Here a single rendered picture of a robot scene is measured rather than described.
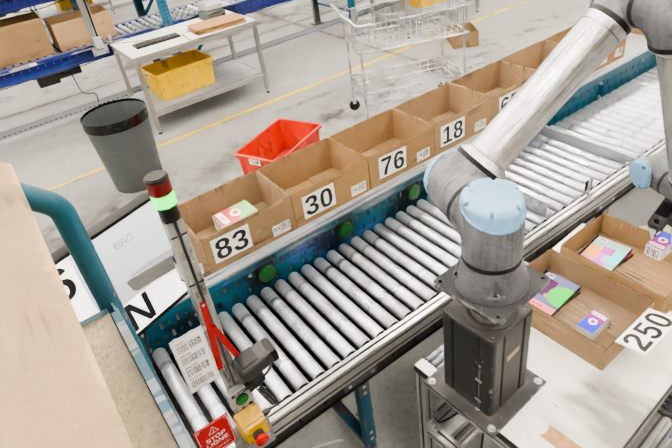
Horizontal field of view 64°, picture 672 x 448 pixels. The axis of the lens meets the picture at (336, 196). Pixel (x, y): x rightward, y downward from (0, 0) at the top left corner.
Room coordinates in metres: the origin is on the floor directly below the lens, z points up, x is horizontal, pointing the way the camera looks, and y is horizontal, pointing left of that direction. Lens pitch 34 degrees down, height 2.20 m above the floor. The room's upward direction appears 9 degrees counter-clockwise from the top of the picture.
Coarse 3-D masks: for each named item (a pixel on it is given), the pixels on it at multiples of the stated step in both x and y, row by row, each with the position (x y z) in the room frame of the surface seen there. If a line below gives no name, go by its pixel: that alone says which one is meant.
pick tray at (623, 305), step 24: (528, 264) 1.40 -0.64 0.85; (552, 264) 1.45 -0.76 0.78; (576, 264) 1.38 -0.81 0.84; (600, 288) 1.29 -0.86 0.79; (624, 288) 1.23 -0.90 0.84; (576, 312) 1.23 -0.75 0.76; (600, 312) 1.21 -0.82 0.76; (624, 312) 1.20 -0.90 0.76; (552, 336) 1.14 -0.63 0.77; (576, 336) 1.07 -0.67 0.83; (600, 336) 1.12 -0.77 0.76; (600, 360) 1.00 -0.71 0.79
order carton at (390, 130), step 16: (384, 112) 2.40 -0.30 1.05; (400, 112) 2.38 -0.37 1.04; (352, 128) 2.30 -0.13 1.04; (368, 128) 2.35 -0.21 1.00; (384, 128) 2.40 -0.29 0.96; (400, 128) 2.38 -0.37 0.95; (416, 128) 2.28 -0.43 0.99; (432, 128) 2.18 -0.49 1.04; (352, 144) 2.29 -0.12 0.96; (368, 144) 2.34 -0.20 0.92; (384, 144) 2.36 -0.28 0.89; (400, 144) 2.08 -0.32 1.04; (416, 144) 2.12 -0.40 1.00; (432, 144) 2.18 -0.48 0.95; (368, 160) 1.98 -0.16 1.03; (416, 160) 2.12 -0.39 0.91
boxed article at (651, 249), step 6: (660, 234) 1.34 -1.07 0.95; (666, 234) 1.34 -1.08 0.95; (654, 240) 1.32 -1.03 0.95; (660, 240) 1.31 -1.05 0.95; (666, 240) 1.31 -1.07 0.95; (648, 246) 1.30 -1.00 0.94; (654, 246) 1.29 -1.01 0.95; (660, 246) 1.29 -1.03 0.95; (666, 246) 1.28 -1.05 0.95; (648, 252) 1.30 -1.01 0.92; (654, 252) 1.28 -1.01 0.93; (660, 252) 1.27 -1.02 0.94; (666, 252) 1.28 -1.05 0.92; (654, 258) 1.28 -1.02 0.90; (660, 258) 1.26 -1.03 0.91
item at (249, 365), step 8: (256, 344) 1.01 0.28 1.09; (264, 344) 1.01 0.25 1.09; (248, 352) 0.98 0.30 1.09; (256, 352) 0.98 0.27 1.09; (264, 352) 0.97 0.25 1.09; (272, 352) 0.98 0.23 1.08; (240, 360) 0.96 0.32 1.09; (248, 360) 0.96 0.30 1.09; (256, 360) 0.96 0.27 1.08; (264, 360) 0.96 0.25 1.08; (272, 360) 0.97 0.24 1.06; (232, 368) 0.96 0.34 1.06; (240, 368) 0.94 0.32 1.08; (248, 368) 0.94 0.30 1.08; (256, 368) 0.95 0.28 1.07; (264, 368) 0.96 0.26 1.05; (240, 376) 0.93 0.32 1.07; (248, 376) 0.93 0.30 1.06; (256, 376) 0.96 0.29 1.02; (264, 376) 0.97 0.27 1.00; (256, 384) 0.95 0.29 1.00
